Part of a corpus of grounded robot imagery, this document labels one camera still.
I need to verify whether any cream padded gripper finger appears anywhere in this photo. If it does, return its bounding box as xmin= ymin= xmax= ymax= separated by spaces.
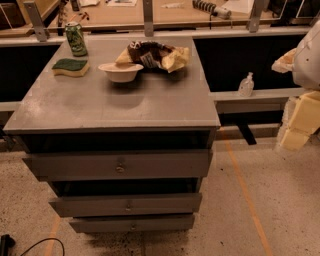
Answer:
xmin=279 ymin=91 xmax=320 ymax=151
xmin=271 ymin=48 xmax=296 ymax=73

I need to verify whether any grey top drawer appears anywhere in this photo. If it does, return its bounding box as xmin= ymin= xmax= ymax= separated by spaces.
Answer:
xmin=23 ymin=149 xmax=212 ymax=181

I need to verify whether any grey drawer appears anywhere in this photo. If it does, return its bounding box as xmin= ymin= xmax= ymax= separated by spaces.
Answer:
xmin=49 ymin=193 xmax=202 ymax=217
xmin=23 ymin=149 xmax=212 ymax=181
xmin=69 ymin=214 xmax=195 ymax=233

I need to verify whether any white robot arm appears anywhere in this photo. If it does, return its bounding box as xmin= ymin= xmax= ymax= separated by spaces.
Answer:
xmin=271 ymin=21 xmax=320 ymax=151

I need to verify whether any grey bottom drawer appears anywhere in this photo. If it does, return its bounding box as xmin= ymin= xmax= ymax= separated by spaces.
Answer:
xmin=69 ymin=214 xmax=195 ymax=233

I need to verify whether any grey middle drawer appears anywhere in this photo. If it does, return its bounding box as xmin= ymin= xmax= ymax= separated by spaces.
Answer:
xmin=49 ymin=193 xmax=202 ymax=217

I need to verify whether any grey drawer cabinet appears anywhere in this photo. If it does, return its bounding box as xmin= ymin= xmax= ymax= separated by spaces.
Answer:
xmin=2 ymin=35 xmax=222 ymax=234

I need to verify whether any clear sanitizer bottle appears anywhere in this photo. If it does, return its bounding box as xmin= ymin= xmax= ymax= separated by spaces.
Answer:
xmin=238 ymin=72 xmax=254 ymax=97

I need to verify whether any crumpled chip bag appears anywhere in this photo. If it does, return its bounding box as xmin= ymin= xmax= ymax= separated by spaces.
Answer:
xmin=115 ymin=41 xmax=190 ymax=73

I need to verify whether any white paper bowl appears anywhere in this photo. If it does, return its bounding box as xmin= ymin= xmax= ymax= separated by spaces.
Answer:
xmin=98 ymin=63 xmax=143 ymax=83

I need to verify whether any green yellow sponge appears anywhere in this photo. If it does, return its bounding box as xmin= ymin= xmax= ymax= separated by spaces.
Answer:
xmin=52 ymin=58 xmax=90 ymax=77

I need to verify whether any green soda can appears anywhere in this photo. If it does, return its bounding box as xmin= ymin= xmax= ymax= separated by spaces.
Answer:
xmin=65 ymin=21 xmax=87 ymax=57

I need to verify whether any wooden workbench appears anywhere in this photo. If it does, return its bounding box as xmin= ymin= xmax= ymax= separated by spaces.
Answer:
xmin=0 ymin=0 xmax=320 ymax=38

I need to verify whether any grey metal rail shelf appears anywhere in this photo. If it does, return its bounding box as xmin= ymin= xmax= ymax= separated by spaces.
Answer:
xmin=209 ymin=88 xmax=306 ymax=114

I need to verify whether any black floor cable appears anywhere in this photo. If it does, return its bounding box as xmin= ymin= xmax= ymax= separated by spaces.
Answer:
xmin=0 ymin=233 xmax=66 ymax=256

